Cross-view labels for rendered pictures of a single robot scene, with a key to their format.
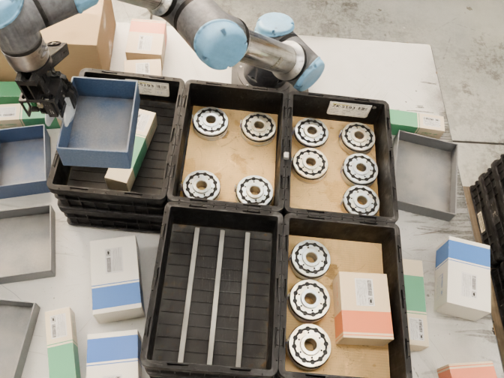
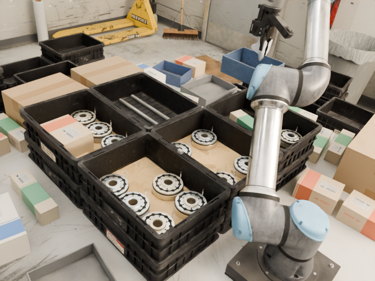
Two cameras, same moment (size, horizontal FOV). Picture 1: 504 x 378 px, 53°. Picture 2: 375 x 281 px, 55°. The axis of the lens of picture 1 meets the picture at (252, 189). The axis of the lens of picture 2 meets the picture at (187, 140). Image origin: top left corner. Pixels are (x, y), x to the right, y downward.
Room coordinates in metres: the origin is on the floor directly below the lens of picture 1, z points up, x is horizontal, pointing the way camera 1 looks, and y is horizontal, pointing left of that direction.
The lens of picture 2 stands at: (1.47, -0.73, 1.67)
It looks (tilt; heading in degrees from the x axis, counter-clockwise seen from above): 35 degrees down; 136
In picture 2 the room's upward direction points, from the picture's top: 7 degrees clockwise
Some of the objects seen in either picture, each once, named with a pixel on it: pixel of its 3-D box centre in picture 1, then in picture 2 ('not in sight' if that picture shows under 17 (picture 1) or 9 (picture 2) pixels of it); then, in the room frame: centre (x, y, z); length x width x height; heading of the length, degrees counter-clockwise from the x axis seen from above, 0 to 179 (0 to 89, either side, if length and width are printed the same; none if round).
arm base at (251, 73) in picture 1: (267, 63); (292, 251); (1.20, 0.03, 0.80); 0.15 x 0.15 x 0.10
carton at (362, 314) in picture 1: (361, 308); (67, 136); (0.40, -0.32, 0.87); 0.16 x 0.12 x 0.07; 8
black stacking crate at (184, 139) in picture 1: (230, 153); (214, 155); (0.78, 0.08, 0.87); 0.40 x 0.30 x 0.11; 6
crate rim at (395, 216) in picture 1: (339, 154); (153, 179); (0.81, -0.22, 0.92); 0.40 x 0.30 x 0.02; 6
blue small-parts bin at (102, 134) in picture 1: (100, 121); (251, 67); (0.64, 0.37, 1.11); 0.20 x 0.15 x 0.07; 9
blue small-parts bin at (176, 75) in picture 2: not in sight; (171, 73); (-0.07, 0.54, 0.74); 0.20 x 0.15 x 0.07; 23
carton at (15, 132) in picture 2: not in sight; (11, 131); (0.07, -0.43, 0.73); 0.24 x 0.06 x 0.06; 11
